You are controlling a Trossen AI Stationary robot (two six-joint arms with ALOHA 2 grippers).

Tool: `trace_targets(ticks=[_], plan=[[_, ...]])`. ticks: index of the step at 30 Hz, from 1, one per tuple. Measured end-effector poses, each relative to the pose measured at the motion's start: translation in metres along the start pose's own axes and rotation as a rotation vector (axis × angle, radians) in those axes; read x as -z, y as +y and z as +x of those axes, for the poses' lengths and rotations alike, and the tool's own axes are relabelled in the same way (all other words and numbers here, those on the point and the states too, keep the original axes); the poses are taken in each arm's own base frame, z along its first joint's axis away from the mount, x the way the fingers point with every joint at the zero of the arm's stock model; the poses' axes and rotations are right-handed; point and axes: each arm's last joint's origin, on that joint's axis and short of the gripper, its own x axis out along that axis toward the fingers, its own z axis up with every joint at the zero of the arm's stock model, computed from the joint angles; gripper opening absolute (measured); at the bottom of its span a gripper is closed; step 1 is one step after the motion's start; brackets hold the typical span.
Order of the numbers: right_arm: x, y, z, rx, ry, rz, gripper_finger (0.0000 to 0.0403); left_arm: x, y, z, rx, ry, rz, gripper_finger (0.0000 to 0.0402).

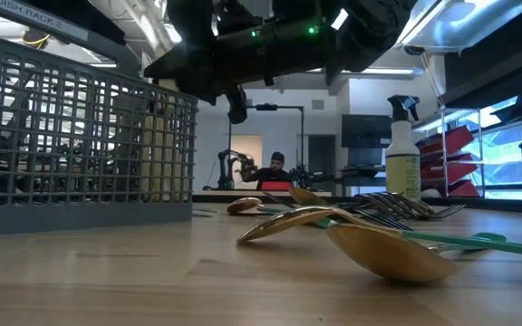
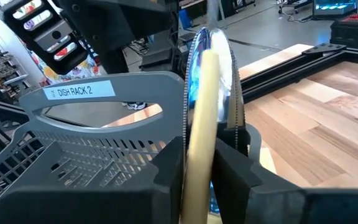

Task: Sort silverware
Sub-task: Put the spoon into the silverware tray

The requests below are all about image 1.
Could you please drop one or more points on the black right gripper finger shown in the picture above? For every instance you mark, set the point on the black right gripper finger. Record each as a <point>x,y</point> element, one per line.
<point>184,70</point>

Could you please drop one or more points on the grey silverware rack basket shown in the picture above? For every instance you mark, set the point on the grey silverware rack basket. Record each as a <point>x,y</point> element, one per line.
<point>84,217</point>

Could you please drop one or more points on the black background robot arm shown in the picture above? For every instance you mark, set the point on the black background robot arm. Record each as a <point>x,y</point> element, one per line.
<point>306,176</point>
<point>225,172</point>

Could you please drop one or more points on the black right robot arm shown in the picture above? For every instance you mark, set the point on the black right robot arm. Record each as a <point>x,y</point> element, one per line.
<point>370,36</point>

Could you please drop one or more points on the person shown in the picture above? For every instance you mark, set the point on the person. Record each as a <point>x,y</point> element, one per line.
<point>272,174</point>

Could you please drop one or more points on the dark door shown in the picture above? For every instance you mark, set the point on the dark door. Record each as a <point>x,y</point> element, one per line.
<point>322,154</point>

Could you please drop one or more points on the red box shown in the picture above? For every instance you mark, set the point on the red box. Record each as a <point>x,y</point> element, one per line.
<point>277,186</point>

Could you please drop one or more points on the long ceiling light strip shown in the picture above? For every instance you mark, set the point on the long ceiling light strip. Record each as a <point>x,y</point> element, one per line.
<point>388,71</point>

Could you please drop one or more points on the dark equipment cart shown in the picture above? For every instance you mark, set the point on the dark equipment cart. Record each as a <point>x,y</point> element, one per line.
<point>360,181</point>

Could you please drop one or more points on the white spray bottle yellow label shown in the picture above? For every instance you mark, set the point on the white spray bottle yellow label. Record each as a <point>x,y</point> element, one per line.
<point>403,176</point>

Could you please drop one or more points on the red storage bin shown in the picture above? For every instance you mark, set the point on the red storage bin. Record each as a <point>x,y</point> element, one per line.
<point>462,189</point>
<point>456,169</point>
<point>447,140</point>

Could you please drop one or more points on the wall vent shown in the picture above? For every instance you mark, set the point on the wall vent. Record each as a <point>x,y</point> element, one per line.
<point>318,104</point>

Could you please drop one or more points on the black background rig frame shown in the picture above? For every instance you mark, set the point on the black background rig frame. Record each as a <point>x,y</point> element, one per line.
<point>302,136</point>

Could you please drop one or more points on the black wall monitor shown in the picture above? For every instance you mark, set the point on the black wall monitor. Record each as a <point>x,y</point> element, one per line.
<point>365,131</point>

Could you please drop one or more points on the metal shelf frame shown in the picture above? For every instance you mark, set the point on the metal shelf frame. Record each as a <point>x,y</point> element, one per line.
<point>443,136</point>

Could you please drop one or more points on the silver ceiling duct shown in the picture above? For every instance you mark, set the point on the silver ceiling duct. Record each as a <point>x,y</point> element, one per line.
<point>469,27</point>

